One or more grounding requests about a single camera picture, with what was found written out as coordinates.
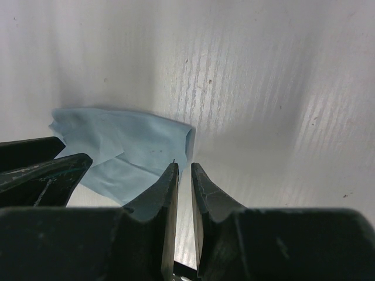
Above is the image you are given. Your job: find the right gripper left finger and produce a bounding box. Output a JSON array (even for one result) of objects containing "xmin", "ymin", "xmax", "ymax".
[{"xmin": 1, "ymin": 163, "xmax": 179, "ymax": 280}]

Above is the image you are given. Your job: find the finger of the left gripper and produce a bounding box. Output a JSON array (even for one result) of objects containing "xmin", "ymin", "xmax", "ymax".
[
  {"xmin": 1, "ymin": 136, "xmax": 66, "ymax": 170},
  {"xmin": 1, "ymin": 153, "xmax": 93, "ymax": 208}
]

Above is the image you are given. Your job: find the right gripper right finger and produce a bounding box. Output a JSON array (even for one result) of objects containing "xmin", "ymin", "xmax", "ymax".
[{"xmin": 191, "ymin": 163, "xmax": 374, "ymax": 280}]

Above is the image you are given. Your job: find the light blue cloth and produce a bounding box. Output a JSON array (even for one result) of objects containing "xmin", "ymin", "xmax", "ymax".
[{"xmin": 49, "ymin": 108, "xmax": 195, "ymax": 205}]

